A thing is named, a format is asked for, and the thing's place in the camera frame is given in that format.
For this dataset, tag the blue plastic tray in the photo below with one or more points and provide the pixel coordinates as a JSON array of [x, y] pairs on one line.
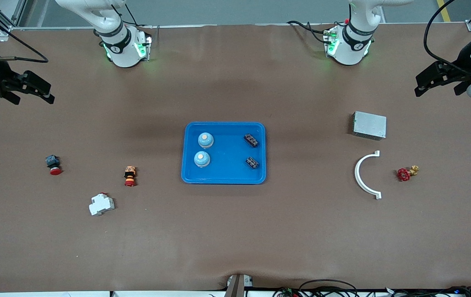
[[227, 171]]

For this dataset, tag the small white label box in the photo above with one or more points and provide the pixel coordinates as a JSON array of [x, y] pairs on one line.
[[247, 281]]

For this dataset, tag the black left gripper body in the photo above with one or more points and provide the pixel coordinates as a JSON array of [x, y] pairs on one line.
[[463, 69]]

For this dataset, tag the blue bell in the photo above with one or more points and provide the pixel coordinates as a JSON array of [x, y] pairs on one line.
[[202, 159], [205, 141]]

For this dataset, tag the brown table mat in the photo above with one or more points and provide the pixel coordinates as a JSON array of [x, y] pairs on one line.
[[235, 231]]

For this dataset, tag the white curved plastic bracket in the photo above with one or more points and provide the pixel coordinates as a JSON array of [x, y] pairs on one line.
[[358, 174]]

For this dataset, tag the white circuit breaker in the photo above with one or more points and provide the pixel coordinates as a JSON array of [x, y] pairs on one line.
[[101, 205]]

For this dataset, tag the orange red push button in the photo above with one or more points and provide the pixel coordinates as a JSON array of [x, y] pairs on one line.
[[130, 173]]

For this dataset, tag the dark striped electrolytic capacitor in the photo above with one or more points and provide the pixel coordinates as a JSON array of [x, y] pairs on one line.
[[252, 163]]

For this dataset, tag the silver metal box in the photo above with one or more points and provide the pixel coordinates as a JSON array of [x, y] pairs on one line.
[[369, 125]]

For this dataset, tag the red emergency stop button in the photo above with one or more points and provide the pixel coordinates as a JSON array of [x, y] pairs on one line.
[[55, 170]]

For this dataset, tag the brown electrolytic capacitor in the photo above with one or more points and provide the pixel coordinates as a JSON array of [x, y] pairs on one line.
[[251, 140]]

